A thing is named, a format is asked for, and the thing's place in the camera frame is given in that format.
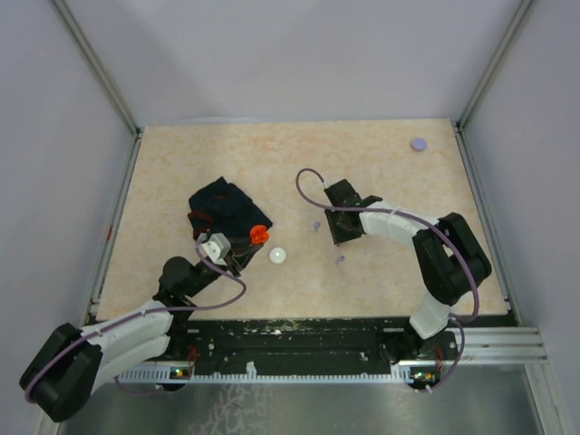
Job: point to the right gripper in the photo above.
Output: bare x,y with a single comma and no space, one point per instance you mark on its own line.
339,236

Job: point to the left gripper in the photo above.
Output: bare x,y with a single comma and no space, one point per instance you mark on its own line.
242,254

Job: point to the orange charging case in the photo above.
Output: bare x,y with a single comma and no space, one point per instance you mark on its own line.
258,235

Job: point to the white charging case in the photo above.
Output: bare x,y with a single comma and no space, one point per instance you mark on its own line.
277,255

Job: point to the purple charging case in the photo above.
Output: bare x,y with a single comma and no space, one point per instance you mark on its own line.
419,144

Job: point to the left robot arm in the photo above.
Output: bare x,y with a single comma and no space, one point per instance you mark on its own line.
75,362

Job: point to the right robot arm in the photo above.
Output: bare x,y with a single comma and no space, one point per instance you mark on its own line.
451,260

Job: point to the dark navy cloth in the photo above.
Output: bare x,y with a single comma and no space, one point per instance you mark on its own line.
222,207

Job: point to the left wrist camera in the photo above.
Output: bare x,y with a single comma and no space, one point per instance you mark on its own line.
217,247

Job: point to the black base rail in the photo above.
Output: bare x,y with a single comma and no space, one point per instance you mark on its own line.
321,346

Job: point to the right aluminium frame post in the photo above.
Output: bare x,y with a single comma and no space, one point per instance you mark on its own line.
509,37

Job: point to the aluminium frame post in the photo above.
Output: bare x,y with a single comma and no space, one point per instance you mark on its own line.
509,37
95,64

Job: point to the white cable duct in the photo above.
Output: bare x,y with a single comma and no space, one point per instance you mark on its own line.
153,373

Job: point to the left aluminium frame post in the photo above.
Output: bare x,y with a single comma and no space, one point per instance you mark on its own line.
95,64

